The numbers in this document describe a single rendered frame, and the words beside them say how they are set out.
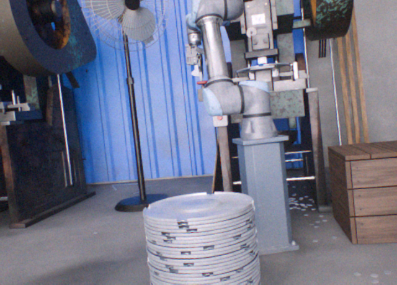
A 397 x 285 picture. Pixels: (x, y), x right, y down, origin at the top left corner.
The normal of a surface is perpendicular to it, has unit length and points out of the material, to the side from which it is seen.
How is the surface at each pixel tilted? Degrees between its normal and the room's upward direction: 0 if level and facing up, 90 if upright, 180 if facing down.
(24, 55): 140
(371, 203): 90
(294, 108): 90
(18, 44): 130
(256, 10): 90
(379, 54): 90
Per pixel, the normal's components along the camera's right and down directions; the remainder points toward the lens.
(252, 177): -0.60, 0.11
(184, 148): -0.18, 0.07
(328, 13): -0.03, 0.83
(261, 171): 0.14, 0.04
